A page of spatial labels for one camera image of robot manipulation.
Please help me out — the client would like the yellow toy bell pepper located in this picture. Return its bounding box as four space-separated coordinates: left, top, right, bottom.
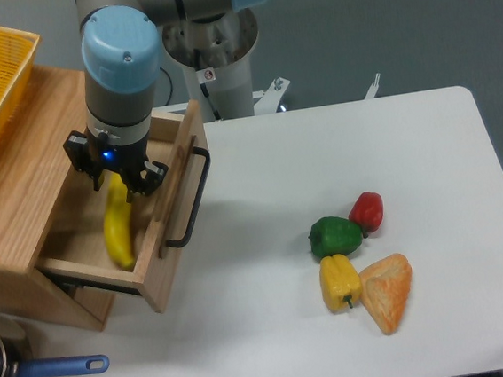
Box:
319 254 363 312

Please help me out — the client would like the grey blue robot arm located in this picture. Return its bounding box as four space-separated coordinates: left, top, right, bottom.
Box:
64 0 266 196

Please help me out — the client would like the black cable on floor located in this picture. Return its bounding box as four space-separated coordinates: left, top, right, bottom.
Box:
150 65 176 107

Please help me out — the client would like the yellow toy banana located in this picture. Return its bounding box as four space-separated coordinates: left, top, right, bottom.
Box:
103 174 136 270

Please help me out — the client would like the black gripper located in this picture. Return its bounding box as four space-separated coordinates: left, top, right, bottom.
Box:
63 130 169 203

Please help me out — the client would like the green toy bell pepper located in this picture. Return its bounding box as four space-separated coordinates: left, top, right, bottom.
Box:
308 216 365 260

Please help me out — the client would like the red toy bell pepper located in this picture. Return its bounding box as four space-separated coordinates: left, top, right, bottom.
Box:
348 192 384 236

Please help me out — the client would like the open wooden top drawer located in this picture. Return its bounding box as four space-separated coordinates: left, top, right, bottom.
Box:
36 100 211 313

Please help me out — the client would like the wooden drawer cabinet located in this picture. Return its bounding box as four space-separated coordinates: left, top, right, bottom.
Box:
0 66 114 331

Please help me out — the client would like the orange toy bread wedge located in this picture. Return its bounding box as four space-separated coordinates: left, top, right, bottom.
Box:
359 253 413 335

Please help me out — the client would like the black metal drawer handle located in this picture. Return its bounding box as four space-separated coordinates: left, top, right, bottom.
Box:
156 145 219 250

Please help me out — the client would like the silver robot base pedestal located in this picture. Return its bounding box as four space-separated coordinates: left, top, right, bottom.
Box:
161 8 259 122

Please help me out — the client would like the black pan blue handle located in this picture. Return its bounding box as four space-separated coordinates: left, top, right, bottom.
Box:
0 316 110 377

